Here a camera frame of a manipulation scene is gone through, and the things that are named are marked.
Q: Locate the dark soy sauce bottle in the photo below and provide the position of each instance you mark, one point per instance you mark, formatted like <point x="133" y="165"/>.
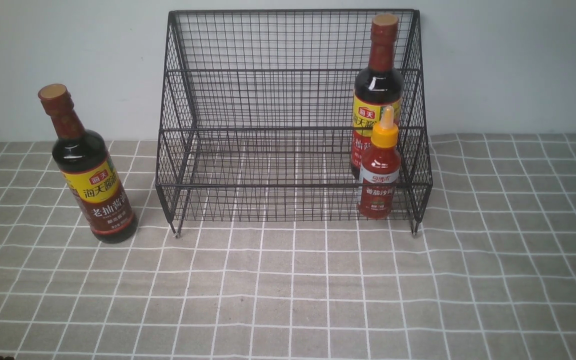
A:
<point x="84" y="160"/>

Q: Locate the red ketchup squeeze bottle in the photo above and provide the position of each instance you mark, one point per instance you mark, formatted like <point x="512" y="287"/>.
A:
<point x="380" y="168"/>

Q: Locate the soy sauce bottle in rack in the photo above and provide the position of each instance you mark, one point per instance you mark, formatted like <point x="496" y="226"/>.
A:
<point x="375" y="87"/>

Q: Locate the grey checked tablecloth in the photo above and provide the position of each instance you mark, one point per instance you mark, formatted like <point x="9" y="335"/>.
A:
<point x="491" y="274"/>

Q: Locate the black wire rack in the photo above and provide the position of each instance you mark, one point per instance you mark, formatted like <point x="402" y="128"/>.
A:
<point x="256" y="115"/>

